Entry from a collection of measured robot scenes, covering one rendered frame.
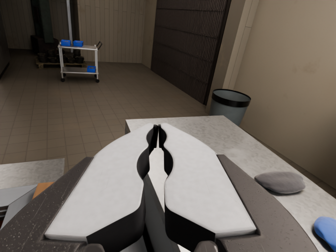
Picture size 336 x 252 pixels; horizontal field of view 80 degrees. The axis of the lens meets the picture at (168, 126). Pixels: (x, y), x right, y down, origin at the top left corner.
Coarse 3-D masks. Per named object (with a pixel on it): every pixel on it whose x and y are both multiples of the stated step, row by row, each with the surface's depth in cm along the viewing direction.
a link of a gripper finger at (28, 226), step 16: (64, 176) 8; (80, 176) 8; (48, 192) 7; (64, 192) 7; (32, 208) 7; (48, 208) 7; (16, 224) 6; (32, 224) 6; (48, 224) 6; (0, 240) 6; (16, 240) 6; (32, 240) 6; (48, 240) 6; (64, 240) 6
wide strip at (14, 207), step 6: (36, 186) 80; (30, 192) 77; (18, 198) 74; (24, 198) 75; (30, 198) 75; (12, 204) 72; (18, 204) 72; (24, 204) 72; (12, 210) 70; (18, 210) 70; (6, 216) 68; (12, 216) 68; (6, 222) 66; (0, 228) 64
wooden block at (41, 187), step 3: (39, 183) 75; (42, 183) 76; (45, 183) 76; (48, 183) 76; (51, 183) 76; (39, 186) 74; (42, 186) 74; (45, 186) 75; (36, 189) 73; (39, 189) 73; (42, 189) 73; (36, 192) 72; (39, 192) 72; (33, 195) 70; (36, 195) 71
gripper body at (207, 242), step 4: (208, 240) 6; (88, 244) 6; (92, 244) 6; (96, 244) 6; (100, 244) 6; (200, 244) 6; (204, 244) 6; (208, 244) 6; (212, 244) 6; (84, 248) 5; (88, 248) 5; (92, 248) 5; (96, 248) 5; (100, 248) 5; (196, 248) 5; (200, 248) 5; (204, 248) 5; (208, 248) 5; (212, 248) 5; (216, 248) 5
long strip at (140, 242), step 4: (140, 240) 66; (132, 244) 65; (136, 244) 65; (140, 244) 65; (144, 244) 65; (124, 248) 64; (128, 248) 64; (132, 248) 64; (136, 248) 64; (140, 248) 64; (144, 248) 64
